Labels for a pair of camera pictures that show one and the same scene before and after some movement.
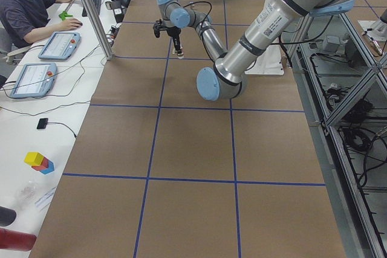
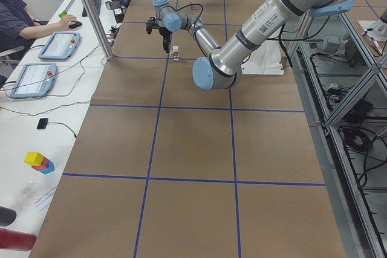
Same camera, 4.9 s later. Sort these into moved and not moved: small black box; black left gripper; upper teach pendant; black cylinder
Moved: black left gripper
Not moved: small black box; black cylinder; upper teach pendant
